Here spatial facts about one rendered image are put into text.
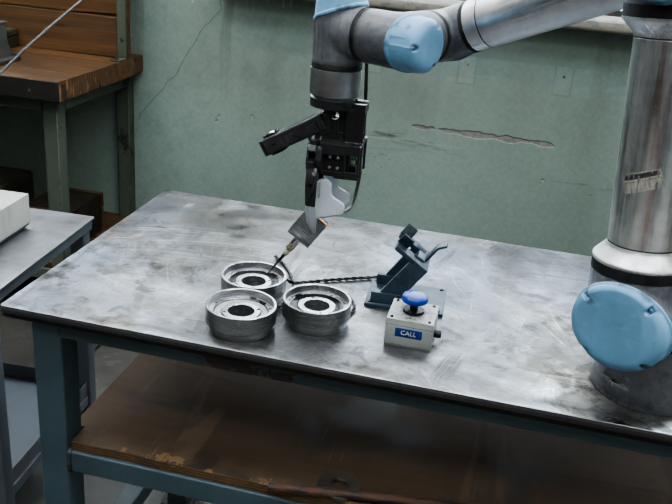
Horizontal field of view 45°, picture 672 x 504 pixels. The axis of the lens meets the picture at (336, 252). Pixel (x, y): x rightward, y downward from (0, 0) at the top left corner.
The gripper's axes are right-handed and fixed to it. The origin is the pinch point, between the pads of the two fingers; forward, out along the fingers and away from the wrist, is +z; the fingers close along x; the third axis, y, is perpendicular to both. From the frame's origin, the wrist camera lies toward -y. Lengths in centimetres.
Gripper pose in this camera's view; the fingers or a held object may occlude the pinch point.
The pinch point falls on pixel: (311, 221)
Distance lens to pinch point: 129.7
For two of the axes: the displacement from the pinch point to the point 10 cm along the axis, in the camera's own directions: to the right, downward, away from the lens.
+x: 1.8, -3.7, 9.1
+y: 9.8, 1.4, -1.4
